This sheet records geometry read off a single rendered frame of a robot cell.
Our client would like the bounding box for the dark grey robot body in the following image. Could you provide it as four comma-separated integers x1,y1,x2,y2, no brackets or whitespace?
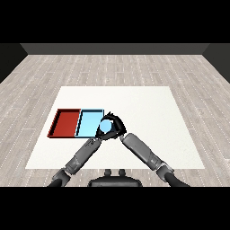
87,169,144,188

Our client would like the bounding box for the red shallow open box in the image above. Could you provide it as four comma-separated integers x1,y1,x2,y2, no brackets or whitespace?
47,108,82,139

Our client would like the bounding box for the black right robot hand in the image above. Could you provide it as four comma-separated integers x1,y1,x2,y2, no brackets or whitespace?
102,112,128,142

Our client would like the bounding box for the light blue shallow open box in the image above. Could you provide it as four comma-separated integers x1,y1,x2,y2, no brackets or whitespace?
74,108,105,138

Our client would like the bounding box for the blue can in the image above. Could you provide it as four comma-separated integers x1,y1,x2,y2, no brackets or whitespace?
99,119,114,135

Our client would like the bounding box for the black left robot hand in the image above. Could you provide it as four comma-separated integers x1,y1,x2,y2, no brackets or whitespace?
94,111,112,143

